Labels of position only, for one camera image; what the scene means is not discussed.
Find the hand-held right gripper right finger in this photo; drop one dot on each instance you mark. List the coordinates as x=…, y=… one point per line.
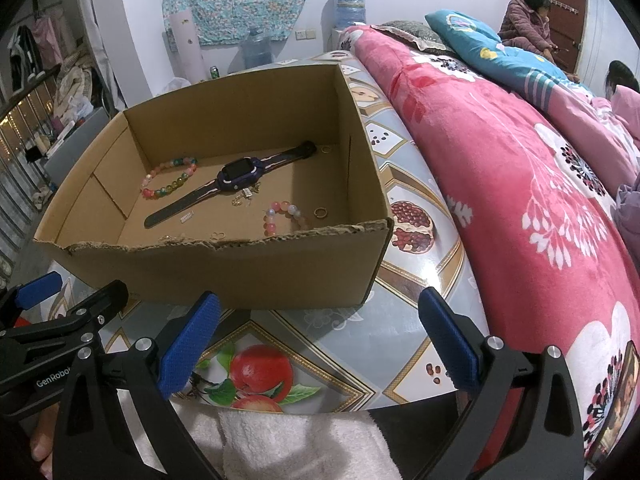
x=450, y=345

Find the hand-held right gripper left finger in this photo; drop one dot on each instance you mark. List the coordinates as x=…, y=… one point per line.
x=187, y=345

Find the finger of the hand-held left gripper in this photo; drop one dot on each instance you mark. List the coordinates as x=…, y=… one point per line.
x=95, y=305
x=37, y=290

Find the brown cardboard box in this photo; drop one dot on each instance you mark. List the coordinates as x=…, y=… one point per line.
x=225, y=275

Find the small metal earrings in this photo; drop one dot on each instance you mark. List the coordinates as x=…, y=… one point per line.
x=246, y=195

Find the person's left hand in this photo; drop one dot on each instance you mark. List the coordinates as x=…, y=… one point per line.
x=45, y=445

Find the fruit print tablecloth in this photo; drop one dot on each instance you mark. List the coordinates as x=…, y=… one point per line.
x=350, y=340

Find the metal railing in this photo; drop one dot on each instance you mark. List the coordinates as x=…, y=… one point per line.
x=20, y=160

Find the grey storage box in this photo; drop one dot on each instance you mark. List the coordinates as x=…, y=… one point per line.
x=75, y=145

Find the white fluffy towel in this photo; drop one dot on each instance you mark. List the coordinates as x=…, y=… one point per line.
x=300, y=445

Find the pink floral blanket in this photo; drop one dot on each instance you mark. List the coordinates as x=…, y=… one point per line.
x=500, y=160

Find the pile of clothes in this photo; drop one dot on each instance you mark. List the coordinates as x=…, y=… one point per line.
x=77, y=85

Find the lilac cloth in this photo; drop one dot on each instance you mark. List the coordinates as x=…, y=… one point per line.
x=630, y=210

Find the white plastic bag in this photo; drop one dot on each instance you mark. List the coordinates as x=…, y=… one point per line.
x=175, y=87

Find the hanging clothes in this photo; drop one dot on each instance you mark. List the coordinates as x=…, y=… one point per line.
x=35, y=50

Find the light pink quilt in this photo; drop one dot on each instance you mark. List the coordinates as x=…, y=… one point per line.
x=585, y=125

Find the green drink can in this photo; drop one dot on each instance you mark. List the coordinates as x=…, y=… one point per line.
x=214, y=72

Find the clear water jug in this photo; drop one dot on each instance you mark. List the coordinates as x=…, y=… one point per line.
x=257, y=50

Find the blue cartoon pillow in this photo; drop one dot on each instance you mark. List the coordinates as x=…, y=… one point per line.
x=490, y=45

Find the grey patterned pillow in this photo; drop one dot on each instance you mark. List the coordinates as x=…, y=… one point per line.
x=415, y=35

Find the white water dispenser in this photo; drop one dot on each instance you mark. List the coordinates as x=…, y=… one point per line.
x=339, y=39

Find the blue water dispenser bottle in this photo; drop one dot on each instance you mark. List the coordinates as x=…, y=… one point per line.
x=349, y=7

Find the white wall socket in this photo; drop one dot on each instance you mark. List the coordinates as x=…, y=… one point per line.
x=305, y=35

